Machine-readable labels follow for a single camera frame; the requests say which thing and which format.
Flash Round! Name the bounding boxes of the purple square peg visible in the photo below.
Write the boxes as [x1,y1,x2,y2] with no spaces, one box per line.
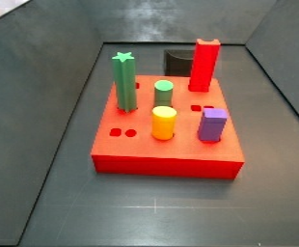
[198,108,229,142]

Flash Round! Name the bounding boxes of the yellow cylinder peg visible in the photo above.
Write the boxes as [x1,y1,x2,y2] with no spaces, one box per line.
[153,106,177,140]

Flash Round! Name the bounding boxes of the green cylinder peg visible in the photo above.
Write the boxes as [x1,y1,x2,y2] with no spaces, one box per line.
[156,80,174,106]

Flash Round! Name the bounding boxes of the green star peg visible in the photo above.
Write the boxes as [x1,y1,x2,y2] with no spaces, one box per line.
[113,52,137,112]

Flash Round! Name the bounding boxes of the black curved stand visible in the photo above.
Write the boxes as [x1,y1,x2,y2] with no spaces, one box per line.
[165,49,194,77]

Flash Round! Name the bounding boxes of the tall red peg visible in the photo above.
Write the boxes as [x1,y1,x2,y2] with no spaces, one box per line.
[189,39,221,92]

